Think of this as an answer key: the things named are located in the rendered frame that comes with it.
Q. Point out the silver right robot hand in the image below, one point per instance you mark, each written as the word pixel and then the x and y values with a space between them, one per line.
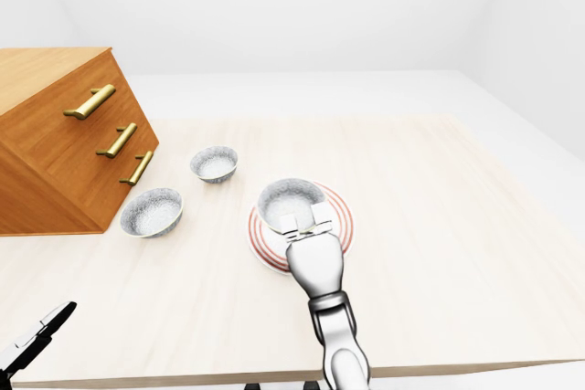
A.
pixel 316 262

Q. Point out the patterned grey bowl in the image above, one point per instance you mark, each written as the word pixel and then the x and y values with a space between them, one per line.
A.
pixel 285 202
pixel 214 162
pixel 151 213

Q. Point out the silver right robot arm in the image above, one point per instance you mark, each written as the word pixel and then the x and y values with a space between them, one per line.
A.
pixel 343 344

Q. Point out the white plate with red rings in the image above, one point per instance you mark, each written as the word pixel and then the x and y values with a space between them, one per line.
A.
pixel 342 221

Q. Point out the small dark shape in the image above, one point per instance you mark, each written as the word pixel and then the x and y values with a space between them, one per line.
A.
pixel 311 386
pixel 252 386

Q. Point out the small wooden drawer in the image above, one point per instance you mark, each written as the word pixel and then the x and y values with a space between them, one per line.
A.
pixel 114 198

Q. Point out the medium wooden drawer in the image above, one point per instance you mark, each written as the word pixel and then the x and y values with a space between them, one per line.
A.
pixel 91 166

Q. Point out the large wooden drawer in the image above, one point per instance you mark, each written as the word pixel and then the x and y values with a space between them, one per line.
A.
pixel 45 129

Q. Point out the wooden cabinet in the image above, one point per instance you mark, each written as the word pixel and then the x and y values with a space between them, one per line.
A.
pixel 27 70

